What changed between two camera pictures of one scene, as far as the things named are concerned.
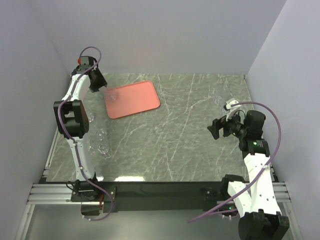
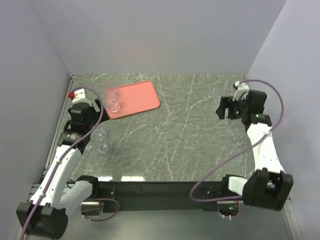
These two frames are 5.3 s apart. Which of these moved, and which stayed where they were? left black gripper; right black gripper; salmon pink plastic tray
Moved: right black gripper; left black gripper
Stayed: salmon pink plastic tray
